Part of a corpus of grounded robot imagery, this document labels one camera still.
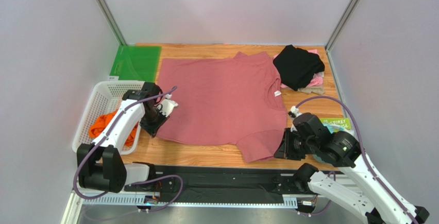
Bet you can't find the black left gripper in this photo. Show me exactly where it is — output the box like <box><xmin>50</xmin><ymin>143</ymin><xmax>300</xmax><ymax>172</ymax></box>
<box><xmin>140</xmin><ymin>106</ymin><xmax>170</xmax><ymax>137</ymax></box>

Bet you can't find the dusty red t-shirt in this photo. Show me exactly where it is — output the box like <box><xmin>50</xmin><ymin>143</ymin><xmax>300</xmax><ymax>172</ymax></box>
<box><xmin>157</xmin><ymin>51</ymin><xmax>288</xmax><ymax>163</ymax></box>

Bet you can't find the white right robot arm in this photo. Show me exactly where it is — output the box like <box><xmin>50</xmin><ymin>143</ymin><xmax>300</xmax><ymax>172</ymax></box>
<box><xmin>275</xmin><ymin>109</ymin><xmax>430</xmax><ymax>223</ymax></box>

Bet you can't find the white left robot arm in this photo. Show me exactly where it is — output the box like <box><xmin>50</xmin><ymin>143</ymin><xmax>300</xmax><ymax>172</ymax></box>
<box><xmin>73</xmin><ymin>82</ymin><xmax>177</xmax><ymax>199</ymax></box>

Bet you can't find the white plastic laundry basket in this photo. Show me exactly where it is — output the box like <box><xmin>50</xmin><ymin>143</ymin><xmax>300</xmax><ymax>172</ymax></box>
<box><xmin>72</xmin><ymin>80</ymin><xmax>144</xmax><ymax>152</ymax></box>

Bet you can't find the orange t-shirt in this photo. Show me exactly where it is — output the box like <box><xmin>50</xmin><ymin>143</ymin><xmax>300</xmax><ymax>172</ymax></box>
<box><xmin>89</xmin><ymin>110</ymin><xmax>138</xmax><ymax>147</ymax></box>

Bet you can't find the green children's book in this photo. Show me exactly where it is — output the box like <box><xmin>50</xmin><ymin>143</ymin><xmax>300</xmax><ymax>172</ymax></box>
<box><xmin>319</xmin><ymin>118</ymin><xmax>352</xmax><ymax>130</ymax></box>

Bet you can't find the green plastic folder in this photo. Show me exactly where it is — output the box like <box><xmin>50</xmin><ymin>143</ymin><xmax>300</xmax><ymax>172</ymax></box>
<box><xmin>109</xmin><ymin>45</ymin><xmax>162</xmax><ymax>82</ymax></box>

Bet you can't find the beige folded t-shirt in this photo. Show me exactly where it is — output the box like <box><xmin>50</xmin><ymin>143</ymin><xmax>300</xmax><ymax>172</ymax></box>
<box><xmin>297</xmin><ymin>85</ymin><xmax>325</xmax><ymax>95</ymax></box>

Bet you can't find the pink folded t-shirt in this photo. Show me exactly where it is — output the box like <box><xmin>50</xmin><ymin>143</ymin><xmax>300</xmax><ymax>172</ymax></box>
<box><xmin>273</xmin><ymin>48</ymin><xmax>325</xmax><ymax>89</ymax></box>

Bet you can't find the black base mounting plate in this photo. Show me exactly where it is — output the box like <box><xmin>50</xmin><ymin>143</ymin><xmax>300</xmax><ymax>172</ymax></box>
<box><xmin>124</xmin><ymin>165</ymin><xmax>312</xmax><ymax>204</ymax></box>

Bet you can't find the black folded t-shirt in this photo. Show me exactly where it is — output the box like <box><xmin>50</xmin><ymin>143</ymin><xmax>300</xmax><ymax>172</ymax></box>
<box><xmin>273</xmin><ymin>44</ymin><xmax>326</xmax><ymax>92</ymax></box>

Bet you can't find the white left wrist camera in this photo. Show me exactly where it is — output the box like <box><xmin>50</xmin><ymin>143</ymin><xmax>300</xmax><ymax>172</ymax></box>
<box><xmin>158</xmin><ymin>94</ymin><xmax>178</xmax><ymax>117</ymax></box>

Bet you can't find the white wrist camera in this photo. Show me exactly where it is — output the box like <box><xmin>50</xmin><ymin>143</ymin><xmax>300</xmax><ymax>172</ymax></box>
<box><xmin>158</xmin><ymin>94</ymin><xmax>178</xmax><ymax>117</ymax></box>
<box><xmin>288</xmin><ymin>106</ymin><xmax>302</xmax><ymax>120</ymax></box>

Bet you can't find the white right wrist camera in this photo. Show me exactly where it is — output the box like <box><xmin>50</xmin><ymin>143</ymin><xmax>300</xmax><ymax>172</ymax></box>
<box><xmin>288</xmin><ymin>106</ymin><xmax>302</xmax><ymax>120</ymax></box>

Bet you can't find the white cable duct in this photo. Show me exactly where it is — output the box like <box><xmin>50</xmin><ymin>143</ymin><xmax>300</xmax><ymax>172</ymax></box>
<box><xmin>82</xmin><ymin>195</ymin><xmax>298</xmax><ymax>209</ymax></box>

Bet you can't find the aluminium frame rail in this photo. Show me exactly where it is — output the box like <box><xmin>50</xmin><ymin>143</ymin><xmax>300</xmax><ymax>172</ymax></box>
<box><xmin>60</xmin><ymin>169</ymin><xmax>392</xmax><ymax>224</ymax></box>

